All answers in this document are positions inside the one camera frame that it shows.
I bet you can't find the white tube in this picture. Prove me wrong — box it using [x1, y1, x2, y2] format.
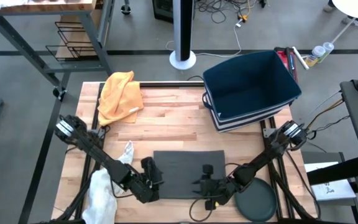
[291, 46, 310, 71]

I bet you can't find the grey kitchen towel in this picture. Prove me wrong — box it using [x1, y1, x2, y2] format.
[152, 150, 227, 200]

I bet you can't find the white power cable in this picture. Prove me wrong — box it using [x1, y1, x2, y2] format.
[165, 18, 244, 59]

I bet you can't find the person's grey shoe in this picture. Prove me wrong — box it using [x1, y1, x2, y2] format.
[323, 0, 337, 13]

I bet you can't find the silver black tower fan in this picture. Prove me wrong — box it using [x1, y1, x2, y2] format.
[168, 0, 197, 71]

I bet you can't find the orange towel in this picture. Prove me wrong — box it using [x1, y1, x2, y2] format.
[96, 70, 145, 127]

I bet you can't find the black right camera cable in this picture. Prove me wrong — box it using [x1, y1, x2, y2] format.
[188, 197, 217, 222]

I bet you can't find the black diagonal bar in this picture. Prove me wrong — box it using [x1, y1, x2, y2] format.
[306, 155, 358, 187]

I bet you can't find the black cable tangle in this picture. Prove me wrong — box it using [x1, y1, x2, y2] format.
[194, 0, 269, 25]

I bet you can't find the black aluminium crossbar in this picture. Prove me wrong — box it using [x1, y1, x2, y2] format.
[99, 81, 205, 88]

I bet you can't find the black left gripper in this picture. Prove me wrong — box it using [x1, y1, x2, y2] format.
[134, 157, 164, 203]

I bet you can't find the dark green round plate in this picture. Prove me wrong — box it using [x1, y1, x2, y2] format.
[234, 177, 278, 223]

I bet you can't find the navy white striped fabric bin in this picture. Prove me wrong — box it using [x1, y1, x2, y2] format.
[201, 50, 303, 134]

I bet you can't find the black wire rack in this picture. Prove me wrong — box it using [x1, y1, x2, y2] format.
[45, 21, 98, 62]

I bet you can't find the red black tool case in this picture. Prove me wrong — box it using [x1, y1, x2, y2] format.
[273, 46, 300, 83]

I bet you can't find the yellow label bottle white cap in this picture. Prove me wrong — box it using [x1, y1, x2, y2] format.
[305, 45, 326, 68]

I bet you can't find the white towel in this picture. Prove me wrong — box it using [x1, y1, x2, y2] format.
[81, 140, 135, 224]

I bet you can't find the black caster wheel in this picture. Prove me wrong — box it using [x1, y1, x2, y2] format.
[120, 0, 132, 16]
[52, 86, 68, 102]

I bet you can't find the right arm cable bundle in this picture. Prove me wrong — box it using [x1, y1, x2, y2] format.
[303, 90, 351, 141]

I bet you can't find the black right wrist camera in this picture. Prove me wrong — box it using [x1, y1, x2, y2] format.
[204, 198, 219, 212]

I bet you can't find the orange cable plug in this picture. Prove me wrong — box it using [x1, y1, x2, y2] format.
[237, 7, 252, 23]

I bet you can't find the green bottle white cap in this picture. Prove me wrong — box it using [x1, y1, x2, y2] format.
[320, 42, 335, 63]

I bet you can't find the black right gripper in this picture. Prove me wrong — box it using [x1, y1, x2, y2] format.
[191, 164, 234, 202]

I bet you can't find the white paper box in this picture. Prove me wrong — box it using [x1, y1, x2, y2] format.
[304, 161, 357, 202]

